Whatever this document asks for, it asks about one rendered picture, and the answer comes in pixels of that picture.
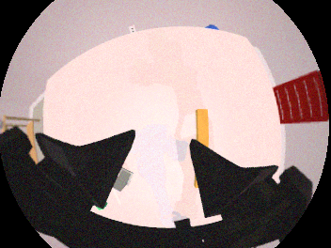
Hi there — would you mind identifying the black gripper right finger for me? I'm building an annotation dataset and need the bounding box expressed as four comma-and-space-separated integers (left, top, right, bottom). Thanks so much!
189, 138, 279, 218

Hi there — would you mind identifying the orange bar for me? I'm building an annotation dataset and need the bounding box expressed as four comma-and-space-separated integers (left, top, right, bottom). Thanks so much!
195, 109, 210, 188

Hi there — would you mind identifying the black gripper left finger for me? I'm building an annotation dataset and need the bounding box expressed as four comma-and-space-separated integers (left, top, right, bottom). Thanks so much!
34, 131, 135, 208

